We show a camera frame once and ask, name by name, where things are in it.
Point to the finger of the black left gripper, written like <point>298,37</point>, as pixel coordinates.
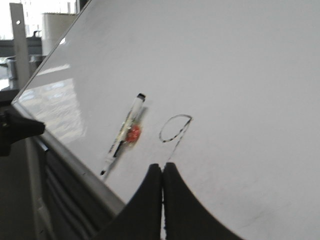
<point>185,217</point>

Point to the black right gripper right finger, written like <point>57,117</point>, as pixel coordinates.
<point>141,218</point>

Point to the black second-arm right gripper left finger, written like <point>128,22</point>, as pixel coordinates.
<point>14,128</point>

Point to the white dry-erase marker pen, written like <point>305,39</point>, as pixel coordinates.
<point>123,132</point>

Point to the red magnet taped to marker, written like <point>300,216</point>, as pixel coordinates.
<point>133,135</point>

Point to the white whiteboard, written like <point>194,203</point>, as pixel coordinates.
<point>232,98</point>

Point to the white cylindrical container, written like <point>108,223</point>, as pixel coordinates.
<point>53,27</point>

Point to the white perforated metal post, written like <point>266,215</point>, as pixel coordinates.
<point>20,44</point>

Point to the aluminium whiteboard frame rail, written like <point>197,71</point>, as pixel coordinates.
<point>55,170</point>

